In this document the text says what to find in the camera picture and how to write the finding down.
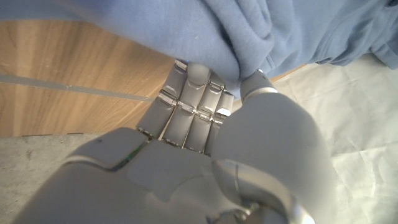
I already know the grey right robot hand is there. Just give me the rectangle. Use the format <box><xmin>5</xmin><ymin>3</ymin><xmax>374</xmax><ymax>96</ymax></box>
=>
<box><xmin>12</xmin><ymin>60</ymin><xmax>340</xmax><ymax>224</ymax></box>

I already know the blue hoodie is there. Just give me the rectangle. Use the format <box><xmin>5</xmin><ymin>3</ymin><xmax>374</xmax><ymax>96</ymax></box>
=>
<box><xmin>0</xmin><ymin>0</ymin><xmax>398</xmax><ymax>98</ymax></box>

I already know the white creased backdrop sheet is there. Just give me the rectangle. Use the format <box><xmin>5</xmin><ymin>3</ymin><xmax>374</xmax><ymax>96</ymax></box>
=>
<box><xmin>270</xmin><ymin>52</ymin><xmax>398</xmax><ymax>224</ymax></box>

